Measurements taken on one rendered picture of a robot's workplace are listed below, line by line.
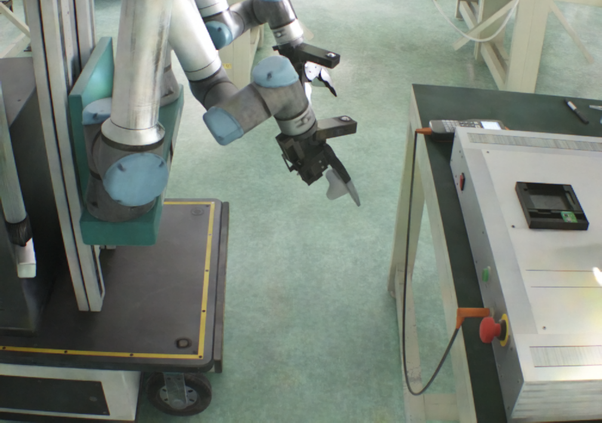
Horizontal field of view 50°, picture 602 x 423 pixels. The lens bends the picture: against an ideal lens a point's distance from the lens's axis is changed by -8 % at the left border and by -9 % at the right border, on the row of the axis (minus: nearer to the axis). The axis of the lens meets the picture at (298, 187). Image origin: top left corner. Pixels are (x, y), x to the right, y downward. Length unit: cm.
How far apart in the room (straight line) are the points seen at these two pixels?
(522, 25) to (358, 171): 108
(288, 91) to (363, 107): 217
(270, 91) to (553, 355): 69
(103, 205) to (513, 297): 81
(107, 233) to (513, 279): 80
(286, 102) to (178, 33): 24
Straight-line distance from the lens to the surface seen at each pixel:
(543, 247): 121
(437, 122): 170
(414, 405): 182
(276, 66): 129
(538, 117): 189
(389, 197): 280
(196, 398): 191
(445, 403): 184
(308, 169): 142
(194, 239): 202
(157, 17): 114
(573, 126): 189
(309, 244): 252
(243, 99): 129
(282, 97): 130
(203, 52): 135
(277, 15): 176
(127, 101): 119
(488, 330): 105
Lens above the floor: 155
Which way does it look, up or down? 33 degrees down
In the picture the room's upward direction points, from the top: 2 degrees clockwise
